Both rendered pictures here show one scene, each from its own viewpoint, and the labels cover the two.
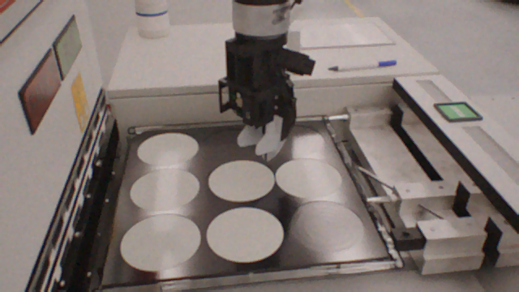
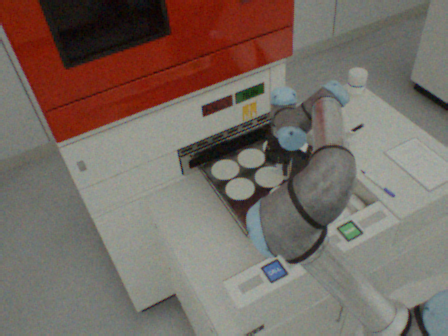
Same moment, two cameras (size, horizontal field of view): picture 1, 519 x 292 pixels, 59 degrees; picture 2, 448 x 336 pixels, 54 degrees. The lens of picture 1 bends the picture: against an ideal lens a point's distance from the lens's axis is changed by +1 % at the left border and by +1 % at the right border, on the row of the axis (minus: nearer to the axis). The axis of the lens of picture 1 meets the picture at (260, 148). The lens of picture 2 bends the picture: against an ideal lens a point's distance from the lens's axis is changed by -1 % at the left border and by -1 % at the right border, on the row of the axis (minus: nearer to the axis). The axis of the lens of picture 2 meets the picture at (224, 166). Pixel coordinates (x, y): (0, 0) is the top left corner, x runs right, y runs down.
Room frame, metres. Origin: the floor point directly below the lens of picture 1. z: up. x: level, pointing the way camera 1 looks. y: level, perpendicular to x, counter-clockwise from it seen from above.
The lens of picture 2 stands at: (0.11, -0.93, 2.04)
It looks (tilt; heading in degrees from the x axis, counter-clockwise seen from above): 46 degrees down; 74
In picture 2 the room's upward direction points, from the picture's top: 6 degrees counter-clockwise
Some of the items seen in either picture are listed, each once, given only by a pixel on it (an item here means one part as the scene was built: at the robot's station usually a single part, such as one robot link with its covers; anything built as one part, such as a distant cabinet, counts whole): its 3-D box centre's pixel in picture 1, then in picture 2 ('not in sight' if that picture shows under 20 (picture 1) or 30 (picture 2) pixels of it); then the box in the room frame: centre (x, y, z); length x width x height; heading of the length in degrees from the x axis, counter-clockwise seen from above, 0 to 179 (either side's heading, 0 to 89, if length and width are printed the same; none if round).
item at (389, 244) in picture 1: (353, 175); not in sight; (0.57, -0.15, 0.90); 0.38 x 0.01 x 0.01; 7
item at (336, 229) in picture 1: (238, 183); (266, 176); (0.54, 0.03, 0.90); 0.34 x 0.34 x 0.01; 7
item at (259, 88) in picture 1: (258, 75); (280, 145); (0.58, 0.00, 1.06); 0.09 x 0.08 x 0.12; 139
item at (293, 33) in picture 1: (284, 38); (347, 140); (0.80, -0.04, 1.03); 0.06 x 0.04 x 0.13; 97
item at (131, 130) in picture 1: (230, 124); not in sight; (0.72, 0.05, 0.90); 0.37 x 0.01 x 0.01; 97
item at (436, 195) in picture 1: (422, 196); not in sight; (0.52, -0.24, 0.89); 0.08 x 0.03 x 0.03; 97
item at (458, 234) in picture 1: (448, 234); not in sight; (0.44, -0.25, 0.89); 0.08 x 0.03 x 0.03; 97
